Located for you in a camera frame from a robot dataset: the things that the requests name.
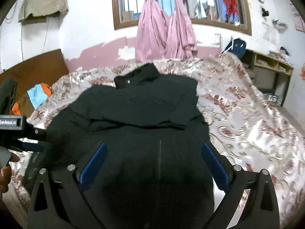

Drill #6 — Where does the pink curtain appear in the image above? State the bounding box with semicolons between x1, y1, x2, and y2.
135;0;198;63

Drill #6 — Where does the floral satin bedspread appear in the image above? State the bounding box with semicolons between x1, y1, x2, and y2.
3;53;304;228

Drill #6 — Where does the cloth covered air conditioner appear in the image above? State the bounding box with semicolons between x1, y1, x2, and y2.
18;0;69;23

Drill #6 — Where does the person left hand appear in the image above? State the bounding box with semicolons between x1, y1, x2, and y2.
0;152;20;193

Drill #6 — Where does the orange blue brown clothes pile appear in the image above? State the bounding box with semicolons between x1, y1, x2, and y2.
11;83;53;118

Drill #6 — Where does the red hanging garment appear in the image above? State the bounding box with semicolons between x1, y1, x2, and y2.
223;0;238;23

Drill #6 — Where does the dark blue backpack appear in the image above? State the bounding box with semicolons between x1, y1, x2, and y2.
223;37;247;58

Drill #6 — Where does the wooden framed window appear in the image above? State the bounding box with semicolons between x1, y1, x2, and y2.
112;0;252;35

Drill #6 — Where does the black jacket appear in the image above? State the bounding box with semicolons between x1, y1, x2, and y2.
22;64;214;228

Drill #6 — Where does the wooden desk shelf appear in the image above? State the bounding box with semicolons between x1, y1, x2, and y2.
241;49;294;106

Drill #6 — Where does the wooden headboard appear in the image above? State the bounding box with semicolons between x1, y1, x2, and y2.
0;48;70;117

